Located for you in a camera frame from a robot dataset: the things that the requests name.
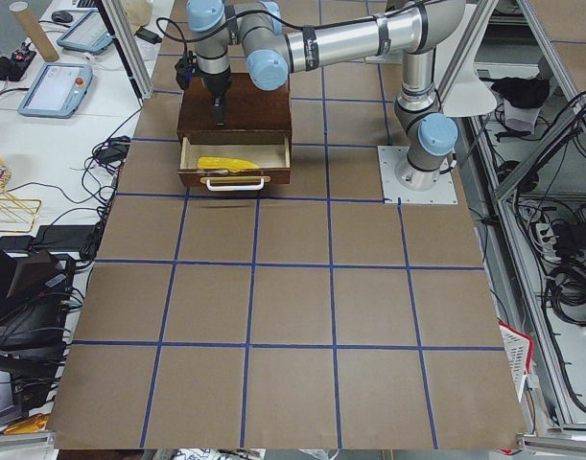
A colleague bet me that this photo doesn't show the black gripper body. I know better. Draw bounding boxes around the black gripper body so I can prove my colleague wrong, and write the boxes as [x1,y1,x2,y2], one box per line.
[199,67,232,97]

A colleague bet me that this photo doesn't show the dark wooden drawer cabinet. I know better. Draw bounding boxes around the dark wooden drawer cabinet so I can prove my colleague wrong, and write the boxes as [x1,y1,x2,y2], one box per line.
[177,73,292,192]

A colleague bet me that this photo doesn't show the yellow corn cob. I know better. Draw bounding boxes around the yellow corn cob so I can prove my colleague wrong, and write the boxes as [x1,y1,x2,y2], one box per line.
[197,156,259,173]

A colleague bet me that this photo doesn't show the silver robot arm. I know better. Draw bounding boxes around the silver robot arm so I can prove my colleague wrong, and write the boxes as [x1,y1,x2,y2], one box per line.
[175,1,465,173]

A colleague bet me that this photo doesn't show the black power adapter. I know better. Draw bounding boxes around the black power adapter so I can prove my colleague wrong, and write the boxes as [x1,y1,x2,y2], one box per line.
[135,27,162,44]

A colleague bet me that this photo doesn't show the beige baseball cap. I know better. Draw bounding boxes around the beige baseball cap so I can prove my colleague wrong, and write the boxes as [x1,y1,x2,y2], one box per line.
[121,0,153,29]

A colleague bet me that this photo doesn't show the far blue teach pendant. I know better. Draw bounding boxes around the far blue teach pendant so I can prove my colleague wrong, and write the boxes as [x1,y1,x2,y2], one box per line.
[57,9,112,55]

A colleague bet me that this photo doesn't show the blue teach pendant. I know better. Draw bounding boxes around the blue teach pendant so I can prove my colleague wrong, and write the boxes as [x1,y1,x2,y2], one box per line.
[57,9,112,55]
[17,63,93,119]

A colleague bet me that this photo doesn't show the near blue teach pendant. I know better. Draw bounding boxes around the near blue teach pendant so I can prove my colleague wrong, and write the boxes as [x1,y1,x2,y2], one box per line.
[17,63,93,119]

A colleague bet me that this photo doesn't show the black computer mouse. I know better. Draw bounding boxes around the black computer mouse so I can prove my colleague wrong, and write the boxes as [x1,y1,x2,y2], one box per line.
[51,11,74,25]

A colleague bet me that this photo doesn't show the cardboard tube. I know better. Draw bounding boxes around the cardboard tube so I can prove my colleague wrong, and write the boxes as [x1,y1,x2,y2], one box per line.
[9,1,59,62]

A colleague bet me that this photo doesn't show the black monitor stand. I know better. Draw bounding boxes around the black monitor stand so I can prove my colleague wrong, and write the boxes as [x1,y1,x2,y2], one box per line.
[0,248,75,426]

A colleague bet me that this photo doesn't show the black cloth bundle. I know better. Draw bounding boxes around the black cloth bundle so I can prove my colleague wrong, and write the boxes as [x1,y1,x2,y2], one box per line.
[491,77,550,134]

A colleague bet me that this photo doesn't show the white power strip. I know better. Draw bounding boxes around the white power strip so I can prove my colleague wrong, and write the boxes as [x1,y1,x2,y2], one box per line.
[532,221,560,263]

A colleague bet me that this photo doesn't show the white red plastic basket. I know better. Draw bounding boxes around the white red plastic basket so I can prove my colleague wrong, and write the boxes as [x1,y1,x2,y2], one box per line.
[499,321,534,402]

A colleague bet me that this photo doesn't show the aluminium frame post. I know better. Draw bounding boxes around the aluminium frame post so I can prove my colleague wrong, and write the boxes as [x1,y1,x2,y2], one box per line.
[97,0,153,100]

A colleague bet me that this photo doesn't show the gold wire rack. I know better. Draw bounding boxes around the gold wire rack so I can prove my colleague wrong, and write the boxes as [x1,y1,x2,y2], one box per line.
[0,187,42,233]

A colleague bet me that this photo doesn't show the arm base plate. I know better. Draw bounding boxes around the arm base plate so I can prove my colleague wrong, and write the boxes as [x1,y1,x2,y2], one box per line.
[378,146,457,205]

